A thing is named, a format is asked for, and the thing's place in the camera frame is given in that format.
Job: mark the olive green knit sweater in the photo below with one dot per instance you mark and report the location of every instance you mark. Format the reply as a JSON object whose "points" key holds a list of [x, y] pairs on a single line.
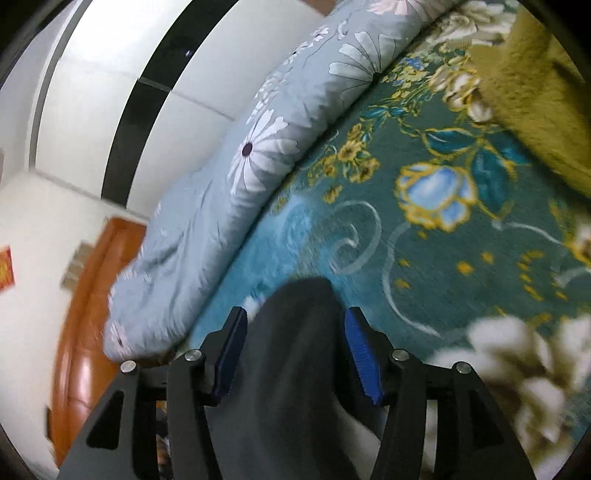
{"points": [[536, 91]]}

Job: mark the light blue floral quilt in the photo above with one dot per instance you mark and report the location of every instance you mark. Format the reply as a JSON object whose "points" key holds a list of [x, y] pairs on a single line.
{"points": [[202, 219]]}

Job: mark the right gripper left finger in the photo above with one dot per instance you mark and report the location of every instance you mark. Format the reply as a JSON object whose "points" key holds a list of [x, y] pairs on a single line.
{"points": [[117, 440]]}

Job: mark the black and grey fleece jacket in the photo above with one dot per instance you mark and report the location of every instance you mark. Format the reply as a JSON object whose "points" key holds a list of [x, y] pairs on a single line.
{"points": [[296, 408]]}

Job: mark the wooden headboard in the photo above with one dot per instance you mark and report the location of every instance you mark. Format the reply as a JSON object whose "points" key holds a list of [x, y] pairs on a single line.
{"points": [[81, 370]]}

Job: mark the green floral bed blanket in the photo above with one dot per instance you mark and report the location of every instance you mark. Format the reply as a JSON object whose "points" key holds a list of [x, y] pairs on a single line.
{"points": [[446, 231]]}

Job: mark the white black striped wardrobe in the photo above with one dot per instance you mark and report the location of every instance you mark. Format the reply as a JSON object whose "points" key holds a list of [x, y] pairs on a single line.
{"points": [[140, 92]]}

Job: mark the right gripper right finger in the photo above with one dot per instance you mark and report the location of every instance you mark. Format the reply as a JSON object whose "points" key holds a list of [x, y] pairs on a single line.
{"points": [[474, 439]]}

